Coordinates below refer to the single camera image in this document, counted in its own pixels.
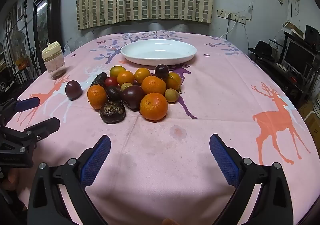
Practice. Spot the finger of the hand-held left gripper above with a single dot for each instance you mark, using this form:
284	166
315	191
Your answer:
47	126
27	104

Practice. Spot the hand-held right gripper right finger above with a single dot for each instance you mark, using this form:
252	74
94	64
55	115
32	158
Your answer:
223	160

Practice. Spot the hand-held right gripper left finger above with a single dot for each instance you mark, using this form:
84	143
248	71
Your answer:
96	162

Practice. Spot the purple passion fruit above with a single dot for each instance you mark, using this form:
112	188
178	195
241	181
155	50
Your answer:
132	96
161	71
73	90

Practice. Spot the large orange mandarin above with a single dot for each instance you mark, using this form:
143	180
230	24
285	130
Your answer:
97	96
153	107
153	85

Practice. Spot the dark purple oblong fruit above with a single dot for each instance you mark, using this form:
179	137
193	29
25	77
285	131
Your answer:
98	79

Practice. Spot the red cherry tomato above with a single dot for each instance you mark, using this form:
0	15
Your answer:
111	81

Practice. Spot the tan round longan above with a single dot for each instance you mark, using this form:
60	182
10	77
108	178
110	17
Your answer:
126	86
171	95

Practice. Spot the yellow green round fruit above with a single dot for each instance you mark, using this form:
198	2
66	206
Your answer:
117	70

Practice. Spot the small orange mandarin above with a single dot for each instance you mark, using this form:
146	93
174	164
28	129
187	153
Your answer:
125	77
142	74

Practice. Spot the yellow orange round fruit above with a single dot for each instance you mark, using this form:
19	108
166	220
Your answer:
173	81

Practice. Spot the white oval plate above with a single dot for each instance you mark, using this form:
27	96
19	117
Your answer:
160	52

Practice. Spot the person's left hand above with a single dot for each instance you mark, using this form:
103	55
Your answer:
11	180

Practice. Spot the person's right hand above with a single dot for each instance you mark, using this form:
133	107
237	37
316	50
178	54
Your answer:
170	222

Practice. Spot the clear tumbler with cream lid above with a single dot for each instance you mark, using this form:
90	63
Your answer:
53	62

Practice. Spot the white standing fan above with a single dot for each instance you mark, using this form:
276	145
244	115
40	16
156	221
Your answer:
18	38

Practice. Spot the pink deer print tablecloth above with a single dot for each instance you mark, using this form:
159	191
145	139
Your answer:
160	139

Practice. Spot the clear plastic bag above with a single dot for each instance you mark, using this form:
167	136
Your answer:
66	49

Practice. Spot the dark wood framed mirror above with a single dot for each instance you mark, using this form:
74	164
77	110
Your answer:
42	22

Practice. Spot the cardboard box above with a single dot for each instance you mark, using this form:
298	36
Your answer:
312	119

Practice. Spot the black desk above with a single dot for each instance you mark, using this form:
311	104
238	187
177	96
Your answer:
287	77

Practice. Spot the black hat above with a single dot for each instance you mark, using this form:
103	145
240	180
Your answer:
262	49

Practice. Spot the computer monitor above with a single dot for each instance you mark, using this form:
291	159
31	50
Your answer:
298	58

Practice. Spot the black speaker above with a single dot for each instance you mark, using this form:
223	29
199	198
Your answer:
311	34

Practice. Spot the white double wall socket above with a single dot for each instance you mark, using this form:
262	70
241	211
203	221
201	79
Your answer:
237	18

